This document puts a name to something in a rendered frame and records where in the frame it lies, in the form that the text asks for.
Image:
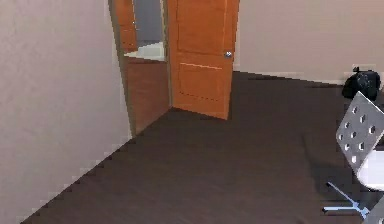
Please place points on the orange wooden room door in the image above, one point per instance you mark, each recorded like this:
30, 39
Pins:
126, 26
200, 60

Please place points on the silver round door knob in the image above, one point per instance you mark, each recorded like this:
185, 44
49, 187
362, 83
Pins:
228, 54

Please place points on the grey perforated swivel chair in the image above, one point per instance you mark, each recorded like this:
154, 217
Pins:
361, 133

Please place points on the black garbage bag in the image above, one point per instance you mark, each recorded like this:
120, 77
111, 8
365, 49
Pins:
361, 85

